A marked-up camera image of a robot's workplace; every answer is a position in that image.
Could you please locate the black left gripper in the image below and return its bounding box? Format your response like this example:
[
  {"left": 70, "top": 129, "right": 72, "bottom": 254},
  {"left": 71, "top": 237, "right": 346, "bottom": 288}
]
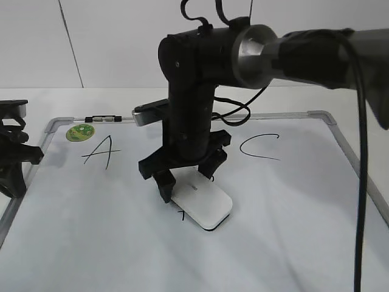
[{"left": 1, "top": 118, "right": 44, "bottom": 197}]

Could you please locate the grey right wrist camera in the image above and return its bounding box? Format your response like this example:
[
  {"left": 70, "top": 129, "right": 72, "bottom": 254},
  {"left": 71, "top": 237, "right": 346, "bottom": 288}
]
[{"left": 132, "top": 99, "right": 169, "bottom": 127}]

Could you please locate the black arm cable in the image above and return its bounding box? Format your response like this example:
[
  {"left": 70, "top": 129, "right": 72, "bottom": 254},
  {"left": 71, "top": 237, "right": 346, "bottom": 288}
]
[{"left": 181, "top": 0, "right": 370, "bottom": 292}]

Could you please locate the white whiteboard eraser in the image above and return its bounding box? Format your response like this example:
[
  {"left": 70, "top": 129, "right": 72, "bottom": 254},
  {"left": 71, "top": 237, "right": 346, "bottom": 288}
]
[{"left": 171, "top": 167, "right": 233, "bottom": 231}]

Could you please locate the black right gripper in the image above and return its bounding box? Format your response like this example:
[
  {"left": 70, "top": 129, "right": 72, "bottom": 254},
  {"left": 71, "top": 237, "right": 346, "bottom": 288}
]
[{"left": 138, "top": 130, "right": 231, "bottom": 203}]

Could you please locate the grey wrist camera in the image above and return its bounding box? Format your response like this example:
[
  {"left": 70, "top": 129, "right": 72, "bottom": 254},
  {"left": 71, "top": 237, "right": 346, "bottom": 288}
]
[
  {"left": 0, "top": 100, "right": 28, "bottom": 119},
  {"left": 132, "top": 99, "right": 169, "bottom": 127}
]

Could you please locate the round green magnet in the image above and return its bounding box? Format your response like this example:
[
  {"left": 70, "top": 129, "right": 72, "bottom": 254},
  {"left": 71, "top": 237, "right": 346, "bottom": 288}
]
[{"left": 66, "top": 124, "right": 95, "bottom": 142}]

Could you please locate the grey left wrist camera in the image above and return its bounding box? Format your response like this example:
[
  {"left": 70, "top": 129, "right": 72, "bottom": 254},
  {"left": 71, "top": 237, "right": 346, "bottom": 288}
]
[{"left": 0, "top": 100, "right": 28, "bottom": 119}]

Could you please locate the white whiteboard with grey frame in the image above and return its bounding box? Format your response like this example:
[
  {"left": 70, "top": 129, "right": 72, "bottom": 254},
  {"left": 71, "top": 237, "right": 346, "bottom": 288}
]
[{"left": 0, "top": 109, "right": 389, "bottom": 292}]

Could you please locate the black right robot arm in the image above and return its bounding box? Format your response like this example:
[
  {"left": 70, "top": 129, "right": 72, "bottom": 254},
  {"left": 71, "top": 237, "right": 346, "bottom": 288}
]
[{"left": 134, "top": 25, "right": 388, "bottom": 202}]

